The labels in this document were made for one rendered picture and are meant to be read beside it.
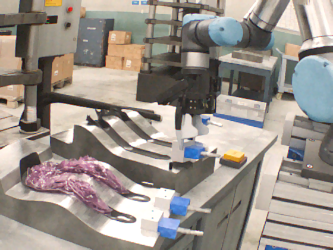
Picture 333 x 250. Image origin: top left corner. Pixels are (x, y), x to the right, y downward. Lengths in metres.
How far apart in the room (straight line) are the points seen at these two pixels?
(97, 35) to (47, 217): 7.31
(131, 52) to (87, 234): 7.11
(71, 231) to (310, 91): 0.56
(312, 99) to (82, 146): 0.76
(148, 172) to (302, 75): 0.55
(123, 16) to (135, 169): 7.33
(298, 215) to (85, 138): 0.68
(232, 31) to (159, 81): 4.29
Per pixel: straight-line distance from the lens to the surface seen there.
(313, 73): 0.62
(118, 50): 7.91
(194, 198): 1.05
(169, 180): 0.99
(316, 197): 0.79
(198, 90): 0.98
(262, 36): 0.97
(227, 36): 0.87
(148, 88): 5.22
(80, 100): 1.54
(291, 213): 0.81
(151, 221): 0.77
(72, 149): 1.19
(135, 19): 8.15
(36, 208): 0.82
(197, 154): 0.98
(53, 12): 1.68
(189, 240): 1.23
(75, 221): 0.77
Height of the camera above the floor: 1.29
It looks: 17 degrees down
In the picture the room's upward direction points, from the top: 6 degrees clockwise
